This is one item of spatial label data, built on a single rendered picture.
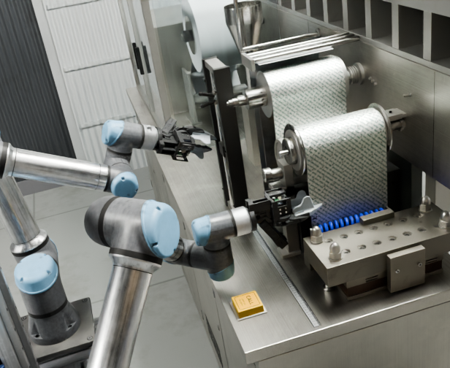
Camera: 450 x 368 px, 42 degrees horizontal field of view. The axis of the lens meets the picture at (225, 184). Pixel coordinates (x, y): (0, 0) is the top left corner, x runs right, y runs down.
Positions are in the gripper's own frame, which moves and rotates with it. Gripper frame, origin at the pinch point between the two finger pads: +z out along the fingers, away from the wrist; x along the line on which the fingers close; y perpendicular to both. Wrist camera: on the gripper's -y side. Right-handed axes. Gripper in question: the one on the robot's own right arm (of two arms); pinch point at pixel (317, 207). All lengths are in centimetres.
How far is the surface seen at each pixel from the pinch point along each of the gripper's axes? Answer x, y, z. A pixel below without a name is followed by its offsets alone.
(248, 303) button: -11.1, -16.6, -26.1
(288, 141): 4.7, 19.5, -4.7
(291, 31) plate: 89, 28, 30
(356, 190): -0.3, 1.9, 12.1
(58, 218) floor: 253, -109, -98
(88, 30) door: 307, 6, -45
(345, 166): -0.2, 10.3, 9.0
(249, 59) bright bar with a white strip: 30.2, 36.7, -5.5
